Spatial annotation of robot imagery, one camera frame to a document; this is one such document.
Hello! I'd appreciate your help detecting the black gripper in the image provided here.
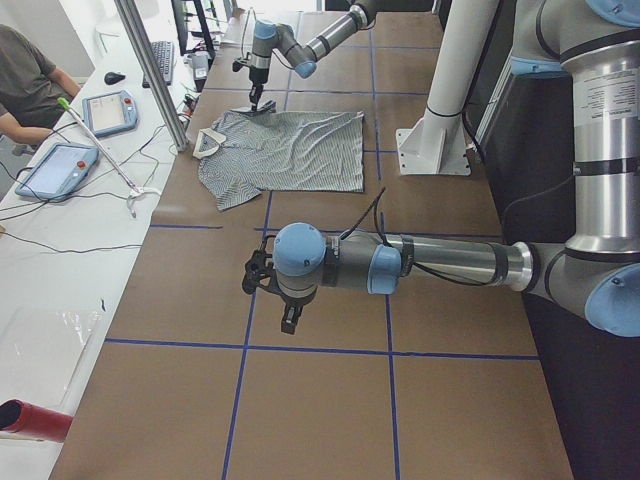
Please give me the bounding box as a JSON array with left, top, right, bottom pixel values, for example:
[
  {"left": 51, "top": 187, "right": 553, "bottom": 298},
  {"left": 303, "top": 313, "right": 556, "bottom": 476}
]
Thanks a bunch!
[
  {"left": 249, "top": 66, "right": 270, "bottom": 111},
  {"left": 281, "top": 296, "right": 305, "bottom": 334}
]

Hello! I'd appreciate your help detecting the blue white striped polo shirt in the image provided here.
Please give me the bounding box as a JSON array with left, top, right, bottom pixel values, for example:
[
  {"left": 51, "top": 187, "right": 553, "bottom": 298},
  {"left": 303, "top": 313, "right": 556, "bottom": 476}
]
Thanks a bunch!
[{"left": 198, "top": 109, "right": 364, "bottom": 211}]

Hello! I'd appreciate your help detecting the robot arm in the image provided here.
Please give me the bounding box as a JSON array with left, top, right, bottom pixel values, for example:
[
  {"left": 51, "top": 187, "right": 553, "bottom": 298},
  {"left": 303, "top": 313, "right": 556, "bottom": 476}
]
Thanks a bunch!
[
  {"left": 233, "top": 0, "right": 382, "bottom": 112},
  {"left": 270, "top": 1, "right": 639, "bottom": 337}
]

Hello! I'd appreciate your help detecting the black keyboard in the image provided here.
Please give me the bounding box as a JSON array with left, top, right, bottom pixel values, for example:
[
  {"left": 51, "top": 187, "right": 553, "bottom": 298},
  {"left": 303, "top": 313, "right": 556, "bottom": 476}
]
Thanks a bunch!
[{"left": 151, "top": 41, "right": 175, "bottom": 86}]

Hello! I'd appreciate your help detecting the black computer mouse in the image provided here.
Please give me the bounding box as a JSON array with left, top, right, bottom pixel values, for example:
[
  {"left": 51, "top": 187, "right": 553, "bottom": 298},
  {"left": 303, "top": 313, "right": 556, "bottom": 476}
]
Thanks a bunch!
[{"left": 103, "top": 71, "right": 126, "bottom": 85}]

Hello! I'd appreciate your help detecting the far teach pendant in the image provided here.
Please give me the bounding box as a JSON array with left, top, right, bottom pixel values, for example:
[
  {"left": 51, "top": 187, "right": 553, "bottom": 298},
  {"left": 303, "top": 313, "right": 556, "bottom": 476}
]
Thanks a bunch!
[{"left": 82, "top": 90, "right": 138, "bottom": 138}]

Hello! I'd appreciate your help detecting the teach pendant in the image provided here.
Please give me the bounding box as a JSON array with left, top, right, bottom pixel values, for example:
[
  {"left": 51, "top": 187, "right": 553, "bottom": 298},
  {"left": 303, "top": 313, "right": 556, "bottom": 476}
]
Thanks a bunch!
[
  {"left": 82, "top": 90, "right": 138, "bottom": 138},
  {"left": 15, "top": 143, "right": 99, "bottom": 200}
]

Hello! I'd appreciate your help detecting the silver reacher grabber tool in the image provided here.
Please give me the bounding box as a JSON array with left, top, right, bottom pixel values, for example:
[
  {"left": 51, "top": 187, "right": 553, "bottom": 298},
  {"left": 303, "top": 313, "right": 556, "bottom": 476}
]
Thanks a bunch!
[{"left": 57, "top": 97, "right": 161, "bottom": 218}]

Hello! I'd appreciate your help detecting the near teach pendant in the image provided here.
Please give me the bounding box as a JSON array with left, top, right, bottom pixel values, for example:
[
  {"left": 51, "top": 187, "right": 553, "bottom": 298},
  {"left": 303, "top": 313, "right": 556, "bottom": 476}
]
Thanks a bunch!
[{"left": 15, "top": 143, "right": 99, "bottom": 200}]

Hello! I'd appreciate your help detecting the seated person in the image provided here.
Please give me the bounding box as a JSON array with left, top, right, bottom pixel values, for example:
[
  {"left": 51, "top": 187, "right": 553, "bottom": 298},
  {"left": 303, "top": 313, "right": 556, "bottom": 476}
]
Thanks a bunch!
[{"left": 1, "top": 25, "right": 80, "bottom": 146}]

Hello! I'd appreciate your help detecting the clear plastic sheet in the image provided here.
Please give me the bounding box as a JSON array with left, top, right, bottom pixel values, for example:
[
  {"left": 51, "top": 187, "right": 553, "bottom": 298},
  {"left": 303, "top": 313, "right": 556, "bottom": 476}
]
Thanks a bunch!
[{"left": 1, "top": 308, "right": 102, "bottom": 408}]

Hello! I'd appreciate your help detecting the red cardboard tube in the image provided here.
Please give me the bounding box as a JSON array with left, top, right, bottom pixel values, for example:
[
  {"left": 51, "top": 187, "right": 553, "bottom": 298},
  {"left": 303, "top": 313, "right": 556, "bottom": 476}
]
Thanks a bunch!
[{"left": 1, "top": 399, "right": 73, "bottom": 443}]

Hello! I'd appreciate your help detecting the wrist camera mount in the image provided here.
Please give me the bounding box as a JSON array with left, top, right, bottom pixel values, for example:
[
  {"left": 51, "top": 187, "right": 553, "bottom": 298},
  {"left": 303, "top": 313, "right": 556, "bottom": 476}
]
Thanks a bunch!
[
  {"left": 232, "top": 54, "right": 251, "bottom": 73},
  {"left": 242, "top": 235, "right": 281, "bottom": 295}
]

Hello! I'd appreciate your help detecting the black cable on desk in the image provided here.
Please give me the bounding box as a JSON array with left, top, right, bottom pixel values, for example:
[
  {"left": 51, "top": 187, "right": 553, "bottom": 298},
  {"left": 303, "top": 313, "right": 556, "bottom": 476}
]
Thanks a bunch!
[{"left": 0, "top": 122, "right": 176, "bottom": 254}]

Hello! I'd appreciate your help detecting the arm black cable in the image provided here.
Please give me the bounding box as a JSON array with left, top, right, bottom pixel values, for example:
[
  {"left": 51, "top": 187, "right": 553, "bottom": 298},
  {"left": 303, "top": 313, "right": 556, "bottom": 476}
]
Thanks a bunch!
[{"left": 339, "top": 187, "right": 496, "bottom": 287}]

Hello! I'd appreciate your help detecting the aluminium frame post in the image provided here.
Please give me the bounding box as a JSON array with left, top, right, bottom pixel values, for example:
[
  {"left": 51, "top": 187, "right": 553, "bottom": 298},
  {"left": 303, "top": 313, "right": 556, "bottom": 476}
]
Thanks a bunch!
[{"left": 114, "top": 0, "right": 188, "bottom": 152}]

